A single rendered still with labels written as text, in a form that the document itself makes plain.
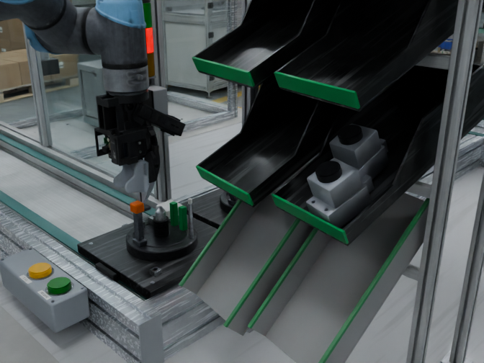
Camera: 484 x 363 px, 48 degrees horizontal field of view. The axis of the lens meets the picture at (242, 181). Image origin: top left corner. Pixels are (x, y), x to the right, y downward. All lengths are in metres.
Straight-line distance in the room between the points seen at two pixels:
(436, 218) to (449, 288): 0.52
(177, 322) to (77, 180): 0.68
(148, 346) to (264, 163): 0.36
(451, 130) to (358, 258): 0.23
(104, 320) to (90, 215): 0.43
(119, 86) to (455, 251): 0.86
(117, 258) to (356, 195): 0.55
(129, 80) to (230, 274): 0.35
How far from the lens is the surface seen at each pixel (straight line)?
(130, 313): 0.93
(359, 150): 0.68
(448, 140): 0.68
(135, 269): 1.02
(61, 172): 1.60
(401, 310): 1.13
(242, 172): 0.79
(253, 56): 0.75
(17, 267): 1.11
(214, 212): 1.21
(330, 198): 0.63
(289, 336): 0.79
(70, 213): 1.40
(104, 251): 1.09
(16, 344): 1.09
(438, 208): 0.71
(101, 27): 0.92
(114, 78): 0.92
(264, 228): 0.87
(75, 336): 1.07
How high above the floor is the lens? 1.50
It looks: 22 degrees down
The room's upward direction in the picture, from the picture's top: straight up
